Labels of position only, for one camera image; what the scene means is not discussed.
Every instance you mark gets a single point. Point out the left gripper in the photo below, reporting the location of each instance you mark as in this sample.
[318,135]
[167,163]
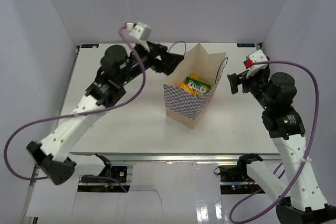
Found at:
[169,61]

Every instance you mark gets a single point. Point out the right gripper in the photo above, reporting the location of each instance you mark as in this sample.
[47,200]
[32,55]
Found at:
[236,80]

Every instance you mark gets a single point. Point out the orange chips bag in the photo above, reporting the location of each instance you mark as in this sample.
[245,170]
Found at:
[183,86]

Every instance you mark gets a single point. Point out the checkered paper bag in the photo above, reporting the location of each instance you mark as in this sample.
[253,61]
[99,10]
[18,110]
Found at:
[179,104]

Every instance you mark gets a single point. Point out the green Fox's candy bag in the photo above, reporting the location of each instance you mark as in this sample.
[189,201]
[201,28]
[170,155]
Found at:
[200,88]

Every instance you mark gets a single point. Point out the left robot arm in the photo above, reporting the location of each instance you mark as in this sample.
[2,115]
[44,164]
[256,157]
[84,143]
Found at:
[117,68]

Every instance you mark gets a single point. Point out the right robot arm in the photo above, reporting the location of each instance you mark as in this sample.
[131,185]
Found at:
[301,201]

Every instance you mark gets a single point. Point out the black table corner label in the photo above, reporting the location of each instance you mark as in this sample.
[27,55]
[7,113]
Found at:
[245,45]

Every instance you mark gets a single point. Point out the left table corner label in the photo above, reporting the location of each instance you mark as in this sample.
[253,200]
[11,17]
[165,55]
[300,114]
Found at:
[89,46]

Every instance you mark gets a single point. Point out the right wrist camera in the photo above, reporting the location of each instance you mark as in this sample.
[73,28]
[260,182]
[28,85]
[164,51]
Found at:
[256,60]

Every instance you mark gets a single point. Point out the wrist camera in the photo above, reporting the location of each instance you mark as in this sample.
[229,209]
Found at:
[256,60]
[140,32]

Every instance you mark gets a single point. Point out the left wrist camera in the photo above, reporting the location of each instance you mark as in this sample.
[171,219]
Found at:
[140,32]

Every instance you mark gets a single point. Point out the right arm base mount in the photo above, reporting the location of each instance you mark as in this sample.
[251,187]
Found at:
[233,183]

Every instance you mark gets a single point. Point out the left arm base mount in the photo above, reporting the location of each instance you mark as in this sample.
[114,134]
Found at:
[113,180]

